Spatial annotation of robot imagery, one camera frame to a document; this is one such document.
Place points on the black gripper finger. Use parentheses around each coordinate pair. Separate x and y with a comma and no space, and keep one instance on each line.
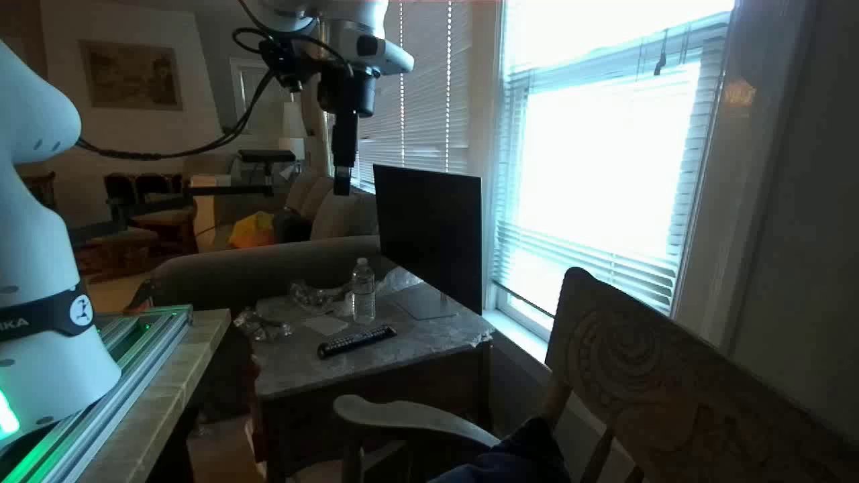
(350,151)
(339,151)

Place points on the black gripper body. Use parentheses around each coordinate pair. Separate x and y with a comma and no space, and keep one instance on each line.
(350,90)

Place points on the black screen television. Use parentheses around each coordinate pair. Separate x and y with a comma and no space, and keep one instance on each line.
(432,231)

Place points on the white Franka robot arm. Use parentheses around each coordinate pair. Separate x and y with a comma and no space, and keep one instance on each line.
(36,269)

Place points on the beige sofa cushion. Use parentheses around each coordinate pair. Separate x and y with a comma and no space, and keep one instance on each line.
(338,210)

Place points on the narrow white window blinds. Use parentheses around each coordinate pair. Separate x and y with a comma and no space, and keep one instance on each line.
(421,90)

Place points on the yellow pillow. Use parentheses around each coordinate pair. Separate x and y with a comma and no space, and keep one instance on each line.
(250,231)

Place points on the clear plastic water bottle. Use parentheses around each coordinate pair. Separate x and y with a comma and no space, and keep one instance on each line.
(364,290)

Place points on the grey sofa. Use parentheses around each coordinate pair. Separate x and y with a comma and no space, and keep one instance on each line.
(258,269)

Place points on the crumpled clear plastic wrap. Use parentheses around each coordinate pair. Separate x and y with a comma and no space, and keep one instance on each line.
(261,325)
(317,297)

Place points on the black remote control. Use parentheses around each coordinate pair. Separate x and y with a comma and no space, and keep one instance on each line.
(356,341)

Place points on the dark armchair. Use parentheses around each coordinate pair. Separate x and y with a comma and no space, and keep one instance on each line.
(150,206)

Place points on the large white window blinds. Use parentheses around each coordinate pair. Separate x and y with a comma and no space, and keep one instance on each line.
(599,163)

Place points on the robot mounting platform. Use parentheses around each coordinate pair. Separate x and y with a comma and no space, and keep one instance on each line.
(135,392)

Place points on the black bag on chair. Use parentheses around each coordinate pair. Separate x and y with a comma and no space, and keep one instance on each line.
(512,458)

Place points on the wooden rocking chair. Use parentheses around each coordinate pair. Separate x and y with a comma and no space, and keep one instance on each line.
(681,392)

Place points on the black stereo camera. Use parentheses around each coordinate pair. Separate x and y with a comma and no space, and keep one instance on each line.
(268,157)

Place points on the framed wall picture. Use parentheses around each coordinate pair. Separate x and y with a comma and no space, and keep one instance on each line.
(134,77)

